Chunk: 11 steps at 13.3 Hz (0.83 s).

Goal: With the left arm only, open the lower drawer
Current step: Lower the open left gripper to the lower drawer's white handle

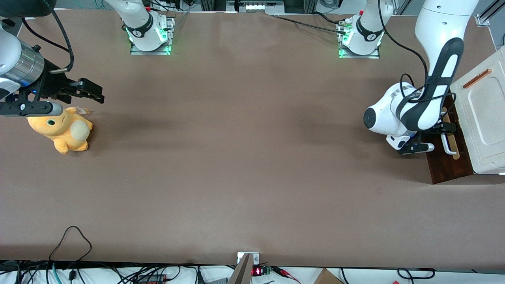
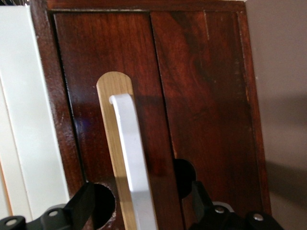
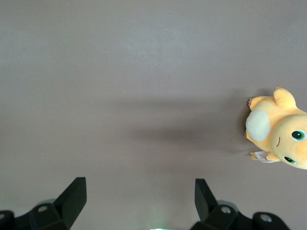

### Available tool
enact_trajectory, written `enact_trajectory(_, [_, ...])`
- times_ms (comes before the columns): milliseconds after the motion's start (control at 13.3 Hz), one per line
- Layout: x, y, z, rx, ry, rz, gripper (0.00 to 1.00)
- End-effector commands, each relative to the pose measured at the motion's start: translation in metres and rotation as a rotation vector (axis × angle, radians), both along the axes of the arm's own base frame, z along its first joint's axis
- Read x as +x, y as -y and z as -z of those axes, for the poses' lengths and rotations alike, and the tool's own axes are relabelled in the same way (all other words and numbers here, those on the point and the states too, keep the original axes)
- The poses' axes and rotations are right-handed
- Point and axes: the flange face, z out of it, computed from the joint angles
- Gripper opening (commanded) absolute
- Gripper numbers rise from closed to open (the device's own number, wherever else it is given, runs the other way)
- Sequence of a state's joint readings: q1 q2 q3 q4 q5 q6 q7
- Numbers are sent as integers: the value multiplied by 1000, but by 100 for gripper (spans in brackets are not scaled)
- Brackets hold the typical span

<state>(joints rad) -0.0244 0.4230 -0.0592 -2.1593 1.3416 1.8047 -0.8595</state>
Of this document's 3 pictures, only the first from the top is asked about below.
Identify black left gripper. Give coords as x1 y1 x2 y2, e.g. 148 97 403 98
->
412 121 457 145

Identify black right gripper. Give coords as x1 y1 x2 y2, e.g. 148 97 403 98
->
18 63 105 104

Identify white drawer handle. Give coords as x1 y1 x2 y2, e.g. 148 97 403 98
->
441 133 456 155

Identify orange plush toy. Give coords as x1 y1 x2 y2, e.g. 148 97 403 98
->
26 106 94 155

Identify silver aluminium profile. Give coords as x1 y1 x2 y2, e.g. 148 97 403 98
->
475 0 498 27

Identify brown cardboard box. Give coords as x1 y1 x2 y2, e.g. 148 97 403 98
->
314 268 344 284

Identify orange and black device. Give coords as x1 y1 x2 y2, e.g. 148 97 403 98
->
136 275 168 284

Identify red clip leads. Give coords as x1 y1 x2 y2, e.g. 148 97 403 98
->
272 266 302 284

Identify gray metal bar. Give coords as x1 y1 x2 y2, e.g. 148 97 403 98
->
227 254 253 284

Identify tan wooden handle strip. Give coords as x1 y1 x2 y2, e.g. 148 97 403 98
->
441 106 460 161

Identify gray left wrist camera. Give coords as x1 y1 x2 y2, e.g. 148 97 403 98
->
398 142 435 155

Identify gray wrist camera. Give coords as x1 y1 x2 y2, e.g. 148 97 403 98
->
398 142 435 155
0 101 64 117

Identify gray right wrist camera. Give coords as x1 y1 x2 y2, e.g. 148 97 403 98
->
0 101 64 117

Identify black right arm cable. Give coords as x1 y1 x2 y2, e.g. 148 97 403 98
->
22 0 75 75

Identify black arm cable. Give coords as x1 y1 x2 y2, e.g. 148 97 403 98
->
22 0 75 75
378 0 457 104

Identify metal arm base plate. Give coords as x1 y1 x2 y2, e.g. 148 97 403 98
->
130 16 176 56
337 18 380 60

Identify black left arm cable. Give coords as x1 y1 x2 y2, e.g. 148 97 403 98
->
378 0 457 104

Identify looped thin black cable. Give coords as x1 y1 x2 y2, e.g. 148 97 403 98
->
49 226 92 284

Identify flat looped black cable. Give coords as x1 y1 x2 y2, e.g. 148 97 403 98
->
397 267 436 280

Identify thin black table cable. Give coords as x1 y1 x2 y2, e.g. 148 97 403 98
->
272 12 348 35

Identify silver metal bracket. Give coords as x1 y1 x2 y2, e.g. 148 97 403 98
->
237 252 261 265

